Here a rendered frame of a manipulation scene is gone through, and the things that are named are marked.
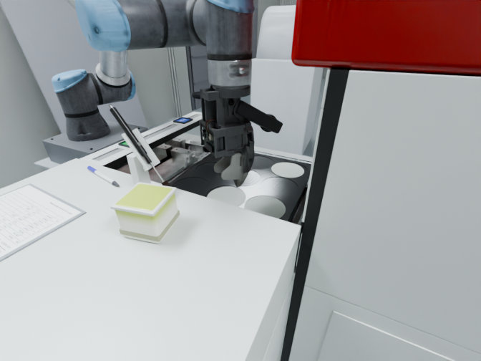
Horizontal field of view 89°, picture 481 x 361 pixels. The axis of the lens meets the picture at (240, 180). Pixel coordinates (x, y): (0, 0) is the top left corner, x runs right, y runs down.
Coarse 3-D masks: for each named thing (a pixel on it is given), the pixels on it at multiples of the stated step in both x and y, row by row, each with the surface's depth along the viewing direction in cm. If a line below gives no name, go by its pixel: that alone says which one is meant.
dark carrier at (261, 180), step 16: (208, 160) 81; (256, 160) 81; (272, 160) 81; (288, 160) 81; (192, 176) 72; (208, 176) 72; (256, 176) 72; (272, 176) 72; (304, 176) 72; (192, 192) 65; (208, 192) 65; (256, 192) 64; (272, 192) 65; (288, 192) 65; (288, 208) 58
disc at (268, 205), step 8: (248, 200) 62; (256, 200) 62; (264, 200) 62; (272, 200) 62; (248, 208) 58; (256, 208) 58; (264, 208) 58; (272, 208) 58; (280, 208) 58; (272, 216) 56; (280, 216) 56
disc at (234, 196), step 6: (210, 192) 65; (216, 192) 65; (222, 192) 65; (228, 192) 64; (234, 192) 64; (240, 192) 64; (216, 198) 62; (222, 198) 62; (228, 198) 62; (234, 198) 62; (240, 198) 62; (234, 204) 60; (240, 204) 60
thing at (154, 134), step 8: (192, 112) 108; (200, 112) 108; (192, 120) 98; (152, 128) 90; (160, 128) 90; (168, 128) 91; (176, 128) 90; (144, 136) 83; (152, 136) 84; (160, 136) 83; (96, 152) 72; (104, 152) 72; (112, 152) 73; (120, 152) 72; (128, 152) 72; (88, 160) 67; (96, 160) 67; (104, 160) 67; (112, 160) 67
